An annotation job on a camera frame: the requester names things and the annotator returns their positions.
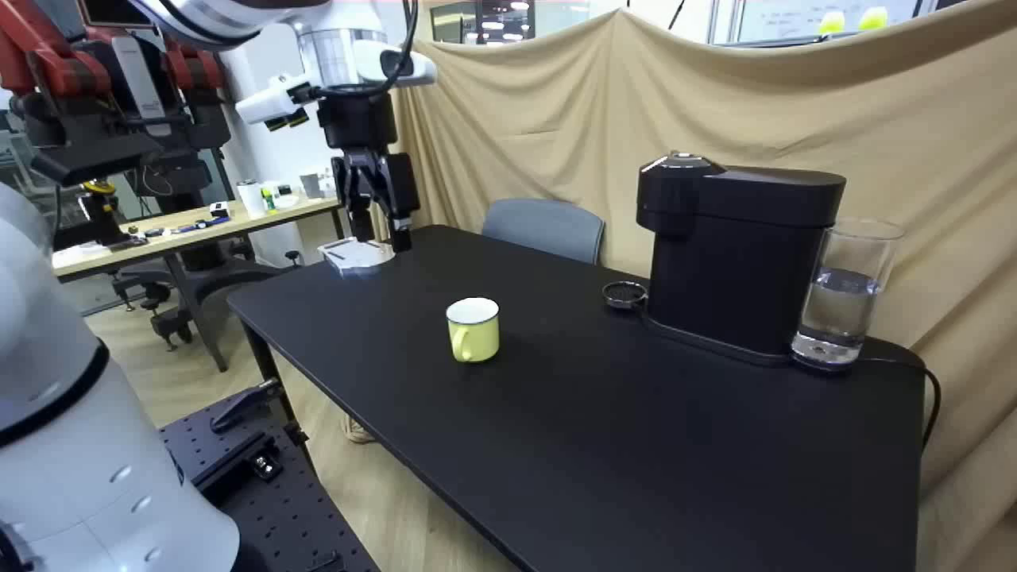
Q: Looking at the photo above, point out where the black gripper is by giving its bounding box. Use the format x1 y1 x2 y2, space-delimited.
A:
315 84 400 244

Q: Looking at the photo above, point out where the yellow enamel cup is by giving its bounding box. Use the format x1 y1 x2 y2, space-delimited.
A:
442 296 504 369

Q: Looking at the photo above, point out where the white paper stack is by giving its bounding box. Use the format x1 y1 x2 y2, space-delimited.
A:
315 234 399 279

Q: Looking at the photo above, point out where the wooden desk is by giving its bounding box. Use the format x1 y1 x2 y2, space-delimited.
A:
47 192 346 373

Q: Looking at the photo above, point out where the grey chair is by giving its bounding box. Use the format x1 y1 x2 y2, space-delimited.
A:
481 192 609 265

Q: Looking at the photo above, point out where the black clamp tool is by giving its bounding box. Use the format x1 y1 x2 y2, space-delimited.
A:
207 381 287 435

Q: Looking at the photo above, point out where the red and black robot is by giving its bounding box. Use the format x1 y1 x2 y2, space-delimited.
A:
0 0 239 246

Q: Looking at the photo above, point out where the small black round lid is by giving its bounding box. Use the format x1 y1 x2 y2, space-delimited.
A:
601 277 653 314

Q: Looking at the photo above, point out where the beige curtain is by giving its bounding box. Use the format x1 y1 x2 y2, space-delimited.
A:
392 0 1017 572

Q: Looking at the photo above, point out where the black perforated breadboard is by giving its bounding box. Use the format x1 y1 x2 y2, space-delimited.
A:
156 378 382 572

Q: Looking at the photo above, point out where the clear water tank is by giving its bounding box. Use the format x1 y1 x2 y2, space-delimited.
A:
789 217 902 373

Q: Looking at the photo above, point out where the yellow ball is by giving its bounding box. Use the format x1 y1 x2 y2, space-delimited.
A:
815 5 851 38
855 3 894 38

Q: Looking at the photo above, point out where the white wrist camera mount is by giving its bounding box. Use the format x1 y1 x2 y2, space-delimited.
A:
231 76 323 136

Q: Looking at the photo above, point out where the black power cable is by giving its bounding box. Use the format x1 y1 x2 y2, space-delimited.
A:
865 341 946 455

